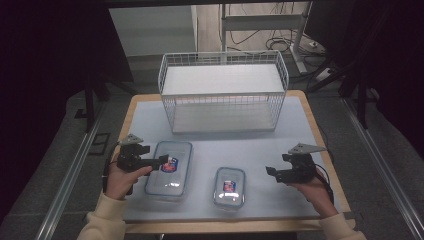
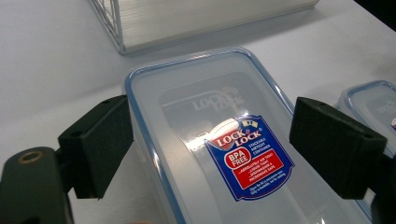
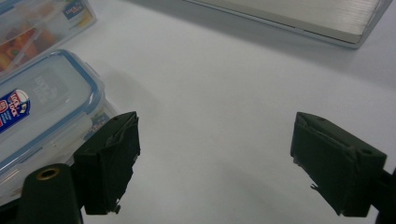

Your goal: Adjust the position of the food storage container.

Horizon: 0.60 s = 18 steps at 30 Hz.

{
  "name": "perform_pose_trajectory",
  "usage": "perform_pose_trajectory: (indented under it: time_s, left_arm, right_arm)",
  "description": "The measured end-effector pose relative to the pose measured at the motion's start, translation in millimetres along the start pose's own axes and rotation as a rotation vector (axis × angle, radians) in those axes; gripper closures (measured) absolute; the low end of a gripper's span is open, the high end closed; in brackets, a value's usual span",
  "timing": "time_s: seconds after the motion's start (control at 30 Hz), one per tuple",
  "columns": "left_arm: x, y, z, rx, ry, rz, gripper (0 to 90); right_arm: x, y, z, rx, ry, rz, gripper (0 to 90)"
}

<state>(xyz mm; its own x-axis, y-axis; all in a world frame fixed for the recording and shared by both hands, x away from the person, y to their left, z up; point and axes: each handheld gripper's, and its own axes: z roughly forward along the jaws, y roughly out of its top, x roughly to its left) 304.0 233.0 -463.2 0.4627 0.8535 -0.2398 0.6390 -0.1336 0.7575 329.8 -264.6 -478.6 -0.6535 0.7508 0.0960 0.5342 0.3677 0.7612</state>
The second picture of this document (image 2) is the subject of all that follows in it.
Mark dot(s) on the small clear food container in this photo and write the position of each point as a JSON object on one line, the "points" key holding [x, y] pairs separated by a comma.
{"points": [[373, 102]]}

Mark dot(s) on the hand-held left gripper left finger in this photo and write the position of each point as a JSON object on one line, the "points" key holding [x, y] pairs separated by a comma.
{"points": [[93, 146]]}

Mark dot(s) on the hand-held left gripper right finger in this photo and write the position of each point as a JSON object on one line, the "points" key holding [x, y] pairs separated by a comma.
{"points": [[336, 146]]}

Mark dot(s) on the light blue table mat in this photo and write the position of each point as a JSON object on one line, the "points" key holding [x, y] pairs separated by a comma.
{"points": [[46, 62]]}

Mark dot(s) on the large clear food container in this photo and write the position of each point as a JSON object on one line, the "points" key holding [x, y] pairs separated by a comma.
{"points": [[186, 109]]}

